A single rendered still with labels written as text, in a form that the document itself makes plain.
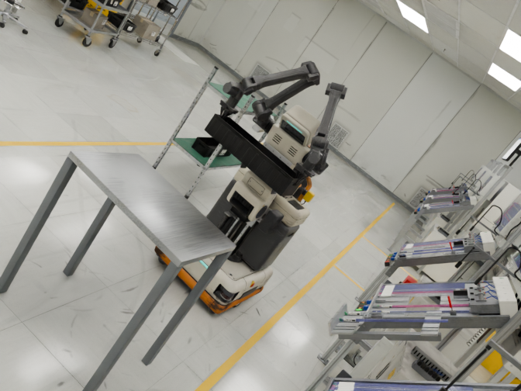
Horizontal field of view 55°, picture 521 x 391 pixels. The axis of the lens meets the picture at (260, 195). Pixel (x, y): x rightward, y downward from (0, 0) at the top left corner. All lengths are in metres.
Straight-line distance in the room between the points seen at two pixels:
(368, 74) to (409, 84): 0.92
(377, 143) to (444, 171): 1.54
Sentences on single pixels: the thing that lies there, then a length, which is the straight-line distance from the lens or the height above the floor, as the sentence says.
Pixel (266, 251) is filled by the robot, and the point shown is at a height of 0.46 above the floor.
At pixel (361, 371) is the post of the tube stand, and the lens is 2.63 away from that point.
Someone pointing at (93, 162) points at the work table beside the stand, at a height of 0.80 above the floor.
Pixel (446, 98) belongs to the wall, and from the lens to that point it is 11.51.
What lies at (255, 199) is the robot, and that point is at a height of 0.79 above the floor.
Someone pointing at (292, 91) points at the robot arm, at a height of 1.44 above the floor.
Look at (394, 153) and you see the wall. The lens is 11.54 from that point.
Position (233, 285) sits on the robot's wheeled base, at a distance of 3.17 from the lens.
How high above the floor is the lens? 1.72
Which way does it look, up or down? 17 degrees down
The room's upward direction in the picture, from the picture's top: 36 degrees clockwise
